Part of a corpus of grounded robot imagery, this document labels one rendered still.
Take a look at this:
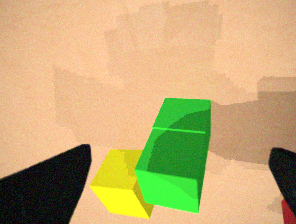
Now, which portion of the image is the green block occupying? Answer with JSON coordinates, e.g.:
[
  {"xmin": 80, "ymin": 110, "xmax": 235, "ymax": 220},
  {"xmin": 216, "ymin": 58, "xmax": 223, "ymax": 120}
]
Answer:
[
  {"xmin": 134, "ymin": 129, "xmax": 206, "ymax": 213},
  {"xmin": 152, "ymin": 98, "xmax": 211, "ymax": 165}
]

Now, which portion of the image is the yellow block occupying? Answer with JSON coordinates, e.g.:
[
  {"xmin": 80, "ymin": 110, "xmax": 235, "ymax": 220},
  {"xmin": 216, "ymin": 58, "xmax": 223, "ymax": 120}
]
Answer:
[{"xmin": 90, "ymin": 150, "xmax": 154, "ymax": 219}]

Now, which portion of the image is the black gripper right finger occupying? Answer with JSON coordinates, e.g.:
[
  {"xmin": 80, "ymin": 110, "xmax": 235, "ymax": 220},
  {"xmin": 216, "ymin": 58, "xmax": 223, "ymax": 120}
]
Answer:
[{"xmin": 268, "ymin": 147, "xmax": 296, "ymax": 218}]

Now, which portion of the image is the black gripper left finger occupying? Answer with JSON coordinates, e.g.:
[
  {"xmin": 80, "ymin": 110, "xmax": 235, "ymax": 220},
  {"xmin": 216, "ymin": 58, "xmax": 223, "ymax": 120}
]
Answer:
[{"xmin": 0, "ymin": 144, "xmax": 92, "ymax": 224}]

